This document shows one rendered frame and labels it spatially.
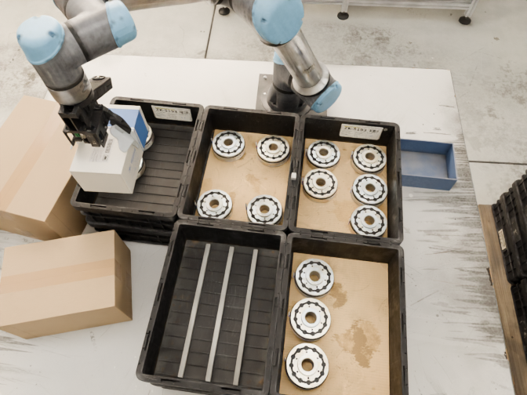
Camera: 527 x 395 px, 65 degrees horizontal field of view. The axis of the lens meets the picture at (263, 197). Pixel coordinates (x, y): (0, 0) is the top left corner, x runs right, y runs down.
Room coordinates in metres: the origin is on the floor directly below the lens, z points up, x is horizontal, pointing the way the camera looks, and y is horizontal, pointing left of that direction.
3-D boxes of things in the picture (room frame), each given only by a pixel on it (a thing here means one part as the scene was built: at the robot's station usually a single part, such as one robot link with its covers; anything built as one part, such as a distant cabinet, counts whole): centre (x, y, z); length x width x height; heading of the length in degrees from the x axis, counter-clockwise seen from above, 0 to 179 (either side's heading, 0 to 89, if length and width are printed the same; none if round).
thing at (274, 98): (1.07, -0.10, 0.80); 0.15 x 0.15 x 0.10
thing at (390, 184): (0.63, -0.24, 0.87); 0.40 x 0.30 x 0.11; 171
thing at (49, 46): (0.59, 0.37, 1.41); 0.09 x 0.08 x 0.11; 125
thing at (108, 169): (0.61, 0.37, 1.09); 0.20 x 0.12 x 0.09; 175
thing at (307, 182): (0.64, -0.17, 0.86); 0.10 x 0.10 x 0.01
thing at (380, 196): (0.61, -0.31, 0.86); 0.10 x 0.10 x 0.01
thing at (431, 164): (0.78, -0.54, 0.74); 0.20 x 0.15 x 0.07; 82
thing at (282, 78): (1.07, -0.11, 0.91); 0.13 x 0.12 x 0.14; 35
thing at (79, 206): (0.72, 0.35, 0.92); 0.40 x 0.30 x 0.02; 171
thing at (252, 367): (0.28, 0.12, 0.87); 0.40 x 0.30 x 0.11; 171
